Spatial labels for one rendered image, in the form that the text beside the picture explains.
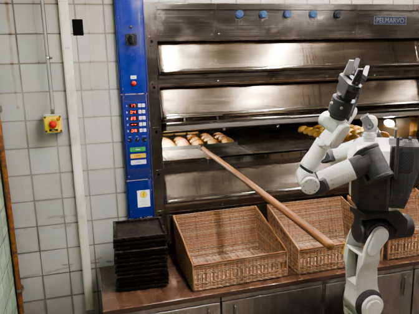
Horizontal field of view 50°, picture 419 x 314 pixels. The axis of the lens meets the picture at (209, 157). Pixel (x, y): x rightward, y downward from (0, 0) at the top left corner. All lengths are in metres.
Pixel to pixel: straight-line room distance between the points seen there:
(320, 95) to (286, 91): 0.23
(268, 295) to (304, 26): 1.63
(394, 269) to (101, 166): 1.83
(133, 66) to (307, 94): 1.11
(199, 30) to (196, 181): 0.91
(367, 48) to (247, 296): 1.76
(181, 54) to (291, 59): 0.70
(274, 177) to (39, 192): 1.44
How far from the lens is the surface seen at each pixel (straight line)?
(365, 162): 1.93
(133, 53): 2.61
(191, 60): 2.70
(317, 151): 1.87
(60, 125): 2.58
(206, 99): 2.73
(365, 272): 2.31
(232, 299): 2.53
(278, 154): 2.94
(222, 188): 2.85
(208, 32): 2.75
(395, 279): 2.98
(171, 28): 2.70
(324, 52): 3.03
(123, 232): 2.52
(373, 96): 3.22
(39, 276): 2.92
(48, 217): 2.78
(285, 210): 1.78
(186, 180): 2.80
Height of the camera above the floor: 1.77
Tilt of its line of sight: 12 degrees down
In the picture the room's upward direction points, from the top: 1 degrees counter-clockwise
